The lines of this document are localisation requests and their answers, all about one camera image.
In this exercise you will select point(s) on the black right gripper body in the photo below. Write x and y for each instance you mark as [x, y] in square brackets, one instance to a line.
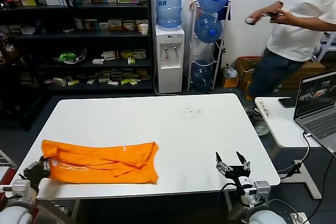
[237, 172]

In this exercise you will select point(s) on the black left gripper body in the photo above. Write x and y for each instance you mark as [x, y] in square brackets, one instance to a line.
[36, 174]

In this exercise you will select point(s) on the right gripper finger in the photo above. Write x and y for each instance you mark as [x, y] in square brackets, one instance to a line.
[244, 163]
[221, 165]

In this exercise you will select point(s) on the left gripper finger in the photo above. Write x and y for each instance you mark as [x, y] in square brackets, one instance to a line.
[47, 165]
[34, 165]

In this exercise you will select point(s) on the orange t-shirt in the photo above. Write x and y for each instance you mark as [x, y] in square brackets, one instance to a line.
[105, 163]

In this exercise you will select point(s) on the small white handheld object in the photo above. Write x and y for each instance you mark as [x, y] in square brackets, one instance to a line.
[249, 20]

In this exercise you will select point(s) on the black handheld phone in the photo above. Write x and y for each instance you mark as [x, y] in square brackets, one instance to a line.
[274, 13]

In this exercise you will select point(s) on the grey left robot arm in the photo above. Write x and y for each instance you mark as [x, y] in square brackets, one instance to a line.
[15, 213]

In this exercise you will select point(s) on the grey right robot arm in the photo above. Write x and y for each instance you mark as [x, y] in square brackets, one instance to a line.
[262, 218]

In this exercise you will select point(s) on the person's left forearm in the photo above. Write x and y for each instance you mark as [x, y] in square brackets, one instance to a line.
[309, 23]

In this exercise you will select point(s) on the person's right hand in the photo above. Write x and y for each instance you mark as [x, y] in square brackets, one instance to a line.
[254, 17]

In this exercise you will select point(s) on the person's left hand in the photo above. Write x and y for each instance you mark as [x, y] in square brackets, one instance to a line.
[282, 18]

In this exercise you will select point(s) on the red crate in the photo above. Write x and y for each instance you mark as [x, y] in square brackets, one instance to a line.
[5, 179]

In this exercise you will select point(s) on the small white side table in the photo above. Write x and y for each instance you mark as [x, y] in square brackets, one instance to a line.
[278, 129]

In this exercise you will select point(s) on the black smartphone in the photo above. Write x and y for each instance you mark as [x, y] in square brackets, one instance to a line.
[288, 102]

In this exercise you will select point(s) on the grey open laptop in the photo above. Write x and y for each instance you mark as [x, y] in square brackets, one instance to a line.
[315, 124]

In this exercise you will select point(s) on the open brown cardboard box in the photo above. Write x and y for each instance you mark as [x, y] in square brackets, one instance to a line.
[242, 73]

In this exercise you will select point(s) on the crumpled plastic bag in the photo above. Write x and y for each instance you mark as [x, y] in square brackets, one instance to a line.
[231, 72]

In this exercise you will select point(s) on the large white table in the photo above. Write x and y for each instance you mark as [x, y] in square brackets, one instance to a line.
[131, 119]

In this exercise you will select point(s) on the white water dispenser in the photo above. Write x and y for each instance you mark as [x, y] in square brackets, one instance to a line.
[170, 77]

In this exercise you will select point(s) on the white red flat box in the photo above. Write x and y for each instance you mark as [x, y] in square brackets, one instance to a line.
[113, 82]

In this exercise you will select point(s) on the bowl with green packets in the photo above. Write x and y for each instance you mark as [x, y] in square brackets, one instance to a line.
[70, 57]

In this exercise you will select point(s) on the yellow green flat box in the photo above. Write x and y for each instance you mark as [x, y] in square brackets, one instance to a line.
[133, 83]

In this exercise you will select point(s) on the small green upright box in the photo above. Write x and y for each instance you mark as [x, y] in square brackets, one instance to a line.
[131, 60]

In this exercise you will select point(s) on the black shelving unit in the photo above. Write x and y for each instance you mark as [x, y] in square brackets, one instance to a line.
[87, 35]

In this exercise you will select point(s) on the white printed medicine box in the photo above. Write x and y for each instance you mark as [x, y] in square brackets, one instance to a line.
[28, 30]

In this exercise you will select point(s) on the grey metal storage rack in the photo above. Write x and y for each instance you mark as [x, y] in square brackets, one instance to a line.
[322, 51]

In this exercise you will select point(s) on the green medicine box stack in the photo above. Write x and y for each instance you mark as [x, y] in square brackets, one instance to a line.
[127, 53]

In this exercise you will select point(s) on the pale green medicine box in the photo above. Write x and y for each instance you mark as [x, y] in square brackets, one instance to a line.
[15, 29]

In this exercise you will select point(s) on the person in white t-shirt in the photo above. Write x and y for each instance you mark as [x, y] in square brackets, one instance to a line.
[302, 37]

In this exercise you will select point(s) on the dark blue bottle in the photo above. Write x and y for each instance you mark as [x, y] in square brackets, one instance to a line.
[40, 26]

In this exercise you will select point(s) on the white green box stack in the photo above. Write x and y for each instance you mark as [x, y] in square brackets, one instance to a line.
[139, 53]

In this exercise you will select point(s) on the white orange upright box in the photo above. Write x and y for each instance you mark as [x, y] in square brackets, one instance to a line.
[78, 23]

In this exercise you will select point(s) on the orange white medicine box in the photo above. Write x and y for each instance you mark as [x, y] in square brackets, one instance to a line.
[89, 24]

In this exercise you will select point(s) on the yellow white medicine box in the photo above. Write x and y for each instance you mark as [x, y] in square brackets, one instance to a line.
[28, 1]
[115, 24]

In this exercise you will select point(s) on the white paper cup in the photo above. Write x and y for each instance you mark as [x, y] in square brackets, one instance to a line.
[144, 29]

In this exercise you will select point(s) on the white card box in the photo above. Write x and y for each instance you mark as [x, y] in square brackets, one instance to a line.
[54, 1]

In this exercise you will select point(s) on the yellow brown medicine box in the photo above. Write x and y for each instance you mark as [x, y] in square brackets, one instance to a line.
[139, 21]

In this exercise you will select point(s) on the upright blue water jug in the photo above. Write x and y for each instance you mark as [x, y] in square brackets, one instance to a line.
[168, 6]

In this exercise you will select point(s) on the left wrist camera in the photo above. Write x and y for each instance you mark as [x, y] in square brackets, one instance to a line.
[18, 187]

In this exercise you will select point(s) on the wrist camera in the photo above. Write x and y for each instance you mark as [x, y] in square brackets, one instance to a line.
[18, 187]
[262, 190]

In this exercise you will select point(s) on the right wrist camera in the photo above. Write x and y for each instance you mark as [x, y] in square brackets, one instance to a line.
[262, 190]

